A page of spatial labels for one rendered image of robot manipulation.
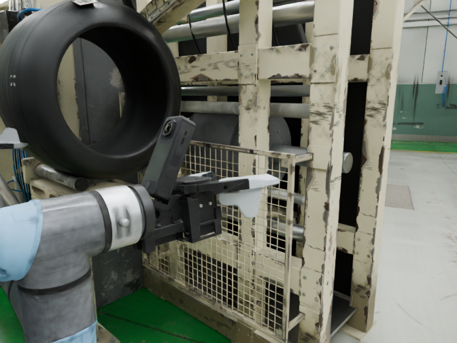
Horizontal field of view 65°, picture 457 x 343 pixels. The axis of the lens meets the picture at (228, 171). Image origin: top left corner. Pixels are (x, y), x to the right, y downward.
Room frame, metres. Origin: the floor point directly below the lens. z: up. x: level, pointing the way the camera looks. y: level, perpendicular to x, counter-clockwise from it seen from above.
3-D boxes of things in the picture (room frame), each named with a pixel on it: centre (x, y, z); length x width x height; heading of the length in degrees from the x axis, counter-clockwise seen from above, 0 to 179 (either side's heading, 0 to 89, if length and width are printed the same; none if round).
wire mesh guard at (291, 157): (1.43, 0.12, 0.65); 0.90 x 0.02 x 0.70; 47
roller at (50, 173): (1.24, 0.60, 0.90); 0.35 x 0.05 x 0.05; 47
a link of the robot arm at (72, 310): (0.38, 0.21, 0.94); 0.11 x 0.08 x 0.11; 41
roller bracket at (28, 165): (1.47, 0.64, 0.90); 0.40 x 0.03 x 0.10; 137
